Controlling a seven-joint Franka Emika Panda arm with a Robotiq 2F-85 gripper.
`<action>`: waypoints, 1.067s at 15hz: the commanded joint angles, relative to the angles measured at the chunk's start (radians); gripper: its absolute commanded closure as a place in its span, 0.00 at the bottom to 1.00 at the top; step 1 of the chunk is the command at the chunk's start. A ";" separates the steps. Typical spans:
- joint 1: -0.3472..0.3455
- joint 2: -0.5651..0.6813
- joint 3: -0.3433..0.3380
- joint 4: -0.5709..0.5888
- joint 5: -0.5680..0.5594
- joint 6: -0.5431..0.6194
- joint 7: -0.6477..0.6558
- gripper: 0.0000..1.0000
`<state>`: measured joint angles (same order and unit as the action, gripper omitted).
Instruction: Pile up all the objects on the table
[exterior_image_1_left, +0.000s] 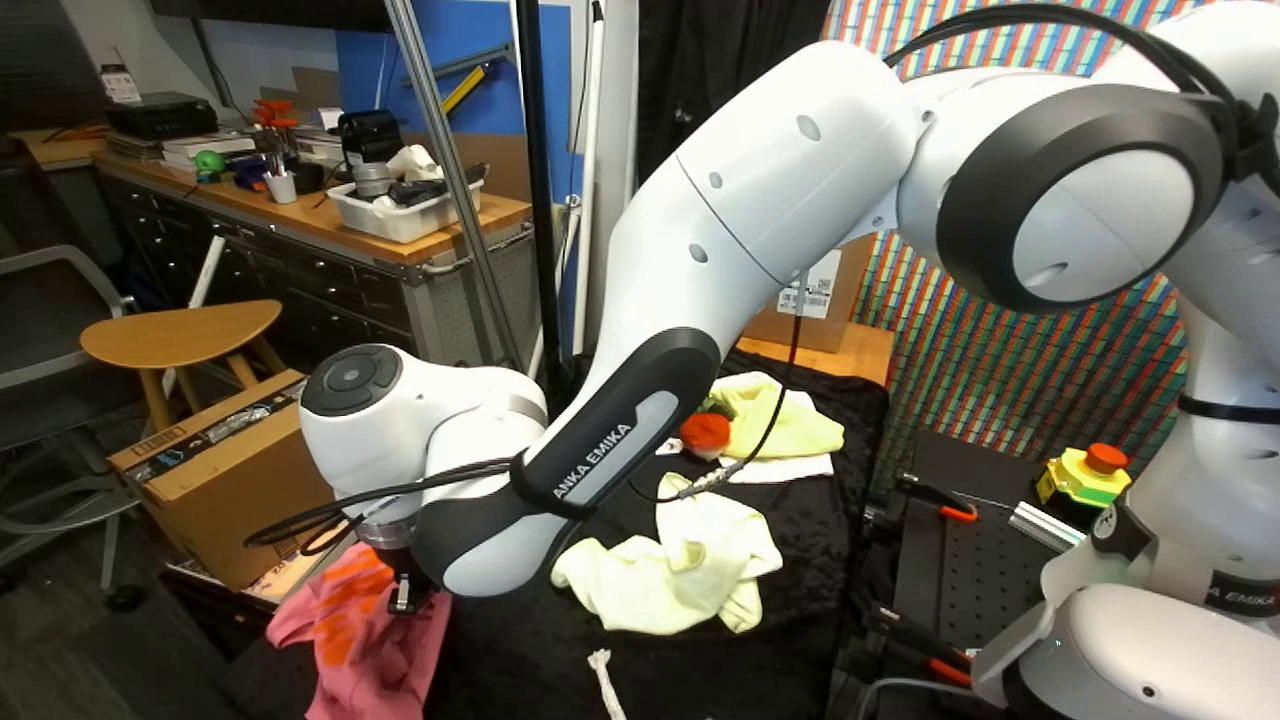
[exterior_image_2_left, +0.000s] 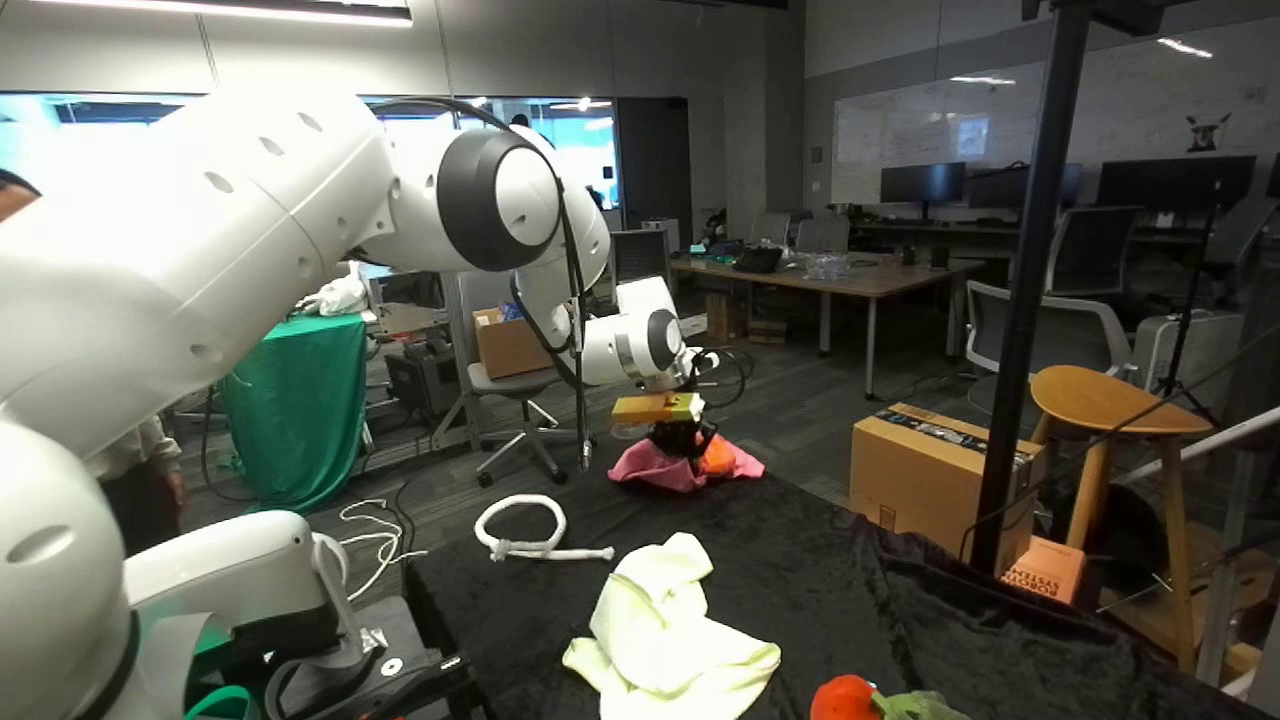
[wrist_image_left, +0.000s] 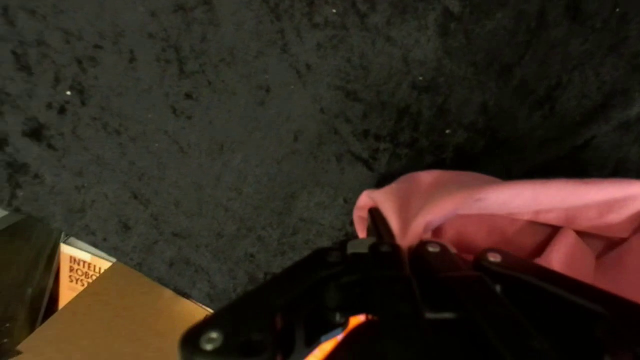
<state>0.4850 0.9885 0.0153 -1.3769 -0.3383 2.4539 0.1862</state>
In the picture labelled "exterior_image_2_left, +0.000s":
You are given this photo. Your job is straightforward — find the ceiling light strip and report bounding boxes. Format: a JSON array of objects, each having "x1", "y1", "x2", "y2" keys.
[{"x1": 23, "y1": 0, "x2": 418, "y2": 38}]

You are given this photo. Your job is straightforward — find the white tube loop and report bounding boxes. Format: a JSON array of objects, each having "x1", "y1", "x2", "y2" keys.
[{"x1": 474, "y1": 492, "x2": 619, "y2": 570}]

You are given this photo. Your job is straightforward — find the black clamp mount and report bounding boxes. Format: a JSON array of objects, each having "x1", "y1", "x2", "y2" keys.
[{"x1": 255, "y1": 623, "x2": 474, "y2": 720}]

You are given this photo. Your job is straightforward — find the cardboard box with black tape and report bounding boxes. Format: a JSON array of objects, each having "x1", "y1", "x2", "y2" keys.
[{"x1": 849, "y1": 402, "x2": 1053, "y2": 563}]

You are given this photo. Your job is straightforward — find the black computer monitor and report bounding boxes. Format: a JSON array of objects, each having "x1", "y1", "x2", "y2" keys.
[
  {"x1": 1091, "y1": 153, "x2": 1259, "y2": 218},
  {"x1": 875, "y1": 160, "x2": 970, "y2": 226}
]

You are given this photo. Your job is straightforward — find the black vertical pole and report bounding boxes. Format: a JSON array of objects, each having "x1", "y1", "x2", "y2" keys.
[{"x1": 970, "y1": 0, "x2": 1178, "y2": 577}]

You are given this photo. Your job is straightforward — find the white framed mesh chair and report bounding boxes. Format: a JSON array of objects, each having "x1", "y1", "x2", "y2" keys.
[{"x1": 961, "y1": 203, "x2": 1138, "y2": 380}]

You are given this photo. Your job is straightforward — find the grey metal rail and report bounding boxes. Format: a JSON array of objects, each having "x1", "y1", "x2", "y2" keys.
[{"x1": 1116, "y1": 402, "x2": 1280, "y2": 487}]

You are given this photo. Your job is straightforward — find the long wooden table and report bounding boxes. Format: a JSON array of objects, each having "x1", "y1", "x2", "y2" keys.
[{"x1": 668, "y1": 248, "x2": 958, "y2": 402}]

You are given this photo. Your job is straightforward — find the orange block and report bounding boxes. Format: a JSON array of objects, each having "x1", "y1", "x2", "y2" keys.
[{"x1": 1001, "y1": 534, "x2": 1105, "y2": 609}]

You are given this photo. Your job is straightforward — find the white floor cable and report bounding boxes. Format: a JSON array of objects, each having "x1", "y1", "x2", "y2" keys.
[{"x1": 314, "y1": 492, "x2": 424, "y2": 611}]

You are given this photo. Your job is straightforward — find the pink orange cloth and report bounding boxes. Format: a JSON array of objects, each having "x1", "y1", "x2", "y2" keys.
[{"x1": 605, "y1": 434, "x2": 773, "y2": 501}]

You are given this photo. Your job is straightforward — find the black velvet table cloth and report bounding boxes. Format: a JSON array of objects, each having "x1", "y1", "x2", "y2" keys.
[{"x1": 404, "y1": 455, "x2": 1280, "y2": 720}]

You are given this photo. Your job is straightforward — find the green draped cloth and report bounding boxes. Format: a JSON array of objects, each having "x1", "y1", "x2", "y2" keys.
[{"x1": 217, "y1": 313, "x2": 374, "y2": 516}]

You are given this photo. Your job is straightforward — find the person in beige top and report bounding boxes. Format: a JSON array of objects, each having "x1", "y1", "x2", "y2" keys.
[{"x1": 92, "y1": 412, "x2": 193, "y2": 551}]

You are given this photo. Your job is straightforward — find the small green cloth piece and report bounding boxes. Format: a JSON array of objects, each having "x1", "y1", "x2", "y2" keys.
[{"x1": 182, "y1": 620, "x2": 260, "y2": 720}]

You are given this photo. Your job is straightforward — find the grey office chair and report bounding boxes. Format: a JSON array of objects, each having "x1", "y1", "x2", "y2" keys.
[{"x1": 444, "y1": 271, "x2": 598, "y2": 492}]

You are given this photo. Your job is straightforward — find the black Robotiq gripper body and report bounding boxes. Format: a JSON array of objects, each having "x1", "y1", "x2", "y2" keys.
[{"x1": 650, "y1": 419, "x2": 718, "y2": 447}]

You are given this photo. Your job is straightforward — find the small open cardboard box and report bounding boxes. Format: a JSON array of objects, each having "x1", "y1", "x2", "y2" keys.
[{"x1": 474, "y1": 308, "x2": 556, "y2": 388}]

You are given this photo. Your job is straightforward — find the pale cream cloth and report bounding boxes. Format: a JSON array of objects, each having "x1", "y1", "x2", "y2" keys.
[{"x1": 556, "y1": 527, "x2": 786, "y2": 720}]

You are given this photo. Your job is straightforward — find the wooden stool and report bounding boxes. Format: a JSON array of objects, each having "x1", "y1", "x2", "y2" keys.
[{"x1": 1029, "y1": 362, "x2": 1221, "y2": 673}]

